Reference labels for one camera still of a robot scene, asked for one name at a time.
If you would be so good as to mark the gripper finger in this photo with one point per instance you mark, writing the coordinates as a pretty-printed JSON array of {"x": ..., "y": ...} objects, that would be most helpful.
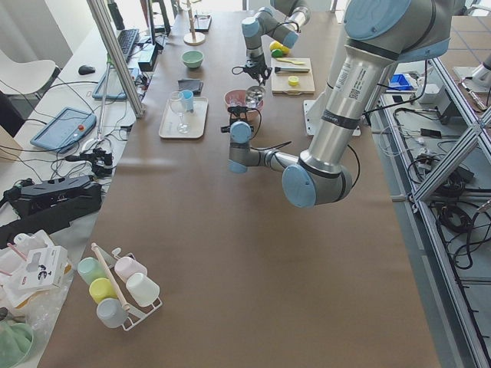
[{"x": 263, "y": 79}]

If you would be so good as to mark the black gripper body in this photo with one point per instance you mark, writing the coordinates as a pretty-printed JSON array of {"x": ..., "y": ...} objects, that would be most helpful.
[
  {"x": 238, "y": 116},
  {"x": 258, "y": 65}
]

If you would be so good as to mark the metal ice scoop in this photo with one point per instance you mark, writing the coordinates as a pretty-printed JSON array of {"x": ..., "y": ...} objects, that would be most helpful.
[{"x": 254, "y": 95}]

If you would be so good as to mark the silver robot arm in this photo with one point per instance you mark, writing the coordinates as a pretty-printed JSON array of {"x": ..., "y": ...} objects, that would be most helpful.
[
  {"x": 375, "y": 36},
  {"x": 285, "y": 32}
]

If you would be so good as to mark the pink bowl of ice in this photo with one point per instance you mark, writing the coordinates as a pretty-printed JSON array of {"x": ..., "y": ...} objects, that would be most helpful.
[{"x": 235, "y": 98}]

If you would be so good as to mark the light blue cup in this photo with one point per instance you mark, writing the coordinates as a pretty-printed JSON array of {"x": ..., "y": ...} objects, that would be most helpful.
[{"x": 187, "y": 100}]

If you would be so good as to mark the wooden cup tree stand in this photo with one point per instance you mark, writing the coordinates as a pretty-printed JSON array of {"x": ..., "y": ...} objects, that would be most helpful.
[{"x": 193, "y": 37}]

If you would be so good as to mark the metal muddler black tip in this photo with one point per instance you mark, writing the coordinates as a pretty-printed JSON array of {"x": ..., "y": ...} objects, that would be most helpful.
[{"x": 291, "y": 70}]

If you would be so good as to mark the wooden cutting board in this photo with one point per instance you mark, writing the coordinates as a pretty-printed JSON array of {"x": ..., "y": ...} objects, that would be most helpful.
[{"x": 292, "y": 75}]

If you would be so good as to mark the yellow plastic knife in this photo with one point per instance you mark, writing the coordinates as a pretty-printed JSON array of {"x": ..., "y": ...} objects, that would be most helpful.
[{"x": 290, "y": 61}]

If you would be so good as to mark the halved lemon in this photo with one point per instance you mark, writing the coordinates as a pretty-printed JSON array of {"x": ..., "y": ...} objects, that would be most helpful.
[{"x": 293, "y": 80}]

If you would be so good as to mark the cream serving tray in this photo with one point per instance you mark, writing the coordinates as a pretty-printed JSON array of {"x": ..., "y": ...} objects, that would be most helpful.
[{"x": 196, "y": 121}]

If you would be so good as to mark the clear wine glass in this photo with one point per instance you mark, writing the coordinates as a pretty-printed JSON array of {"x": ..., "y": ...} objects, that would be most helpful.
[{"x": 177, "y": 107}]

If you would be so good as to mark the green ceramic bowl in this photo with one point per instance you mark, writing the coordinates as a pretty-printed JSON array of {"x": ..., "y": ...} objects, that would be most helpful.
[{"x": 192, "y": 59}]

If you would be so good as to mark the black monitor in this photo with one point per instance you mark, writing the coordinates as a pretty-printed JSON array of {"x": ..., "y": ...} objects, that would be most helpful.
[{"x": 158, "y": 35}]

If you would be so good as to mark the blue teach pendant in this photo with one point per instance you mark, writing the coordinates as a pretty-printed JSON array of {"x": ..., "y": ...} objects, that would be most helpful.
[
  {"x": 65, "y": 130},
  {"x": 113, "y": 88}
]

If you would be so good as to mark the black keyboard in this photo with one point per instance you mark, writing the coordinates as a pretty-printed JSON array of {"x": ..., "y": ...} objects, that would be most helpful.
[{"x": 127, "y": 39}]

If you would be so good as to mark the black computer mouse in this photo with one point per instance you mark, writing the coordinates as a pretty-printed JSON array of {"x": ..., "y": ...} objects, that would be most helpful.
[{"x": 86, "y": 69}]

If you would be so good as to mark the white chair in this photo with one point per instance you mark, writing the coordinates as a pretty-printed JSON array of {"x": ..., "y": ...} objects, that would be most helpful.
[{"x": 25, "y": 78}]

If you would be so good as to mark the white product box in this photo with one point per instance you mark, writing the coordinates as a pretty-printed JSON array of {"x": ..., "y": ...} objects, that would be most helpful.
[{"x": 44, "y": 269}]

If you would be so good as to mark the aluminium frame post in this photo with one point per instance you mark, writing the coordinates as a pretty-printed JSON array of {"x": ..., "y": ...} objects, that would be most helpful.
[{"x": 102, "y": 20}]

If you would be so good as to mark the wire rack with cups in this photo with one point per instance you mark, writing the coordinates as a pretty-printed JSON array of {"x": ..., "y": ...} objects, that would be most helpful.
[{"x": 124, "y": 294}]

